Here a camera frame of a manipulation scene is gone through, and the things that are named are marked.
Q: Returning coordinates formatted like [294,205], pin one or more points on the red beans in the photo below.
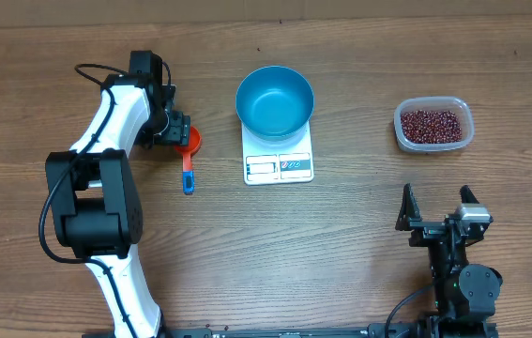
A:
[431,127]

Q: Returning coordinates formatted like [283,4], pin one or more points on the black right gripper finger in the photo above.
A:
[467,197]
[409,211]

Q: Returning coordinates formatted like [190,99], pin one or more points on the clear plastic container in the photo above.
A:
[453,104]

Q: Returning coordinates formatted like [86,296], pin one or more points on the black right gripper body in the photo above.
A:
[437,225]

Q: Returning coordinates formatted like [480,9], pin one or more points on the orange scoop with blue handle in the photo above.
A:
[187,152]

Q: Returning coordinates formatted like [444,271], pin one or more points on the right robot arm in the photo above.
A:
[464,293]

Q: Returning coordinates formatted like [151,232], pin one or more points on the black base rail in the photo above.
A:
[376,330]

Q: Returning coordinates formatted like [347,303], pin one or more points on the white digital kitchen scale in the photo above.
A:
[269,161]

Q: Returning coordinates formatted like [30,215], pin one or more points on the blue metal bowl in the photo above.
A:
[274,102]

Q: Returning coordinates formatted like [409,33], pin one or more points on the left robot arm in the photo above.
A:
[93,200]

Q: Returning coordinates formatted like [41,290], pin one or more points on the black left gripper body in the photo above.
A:
[177,128]

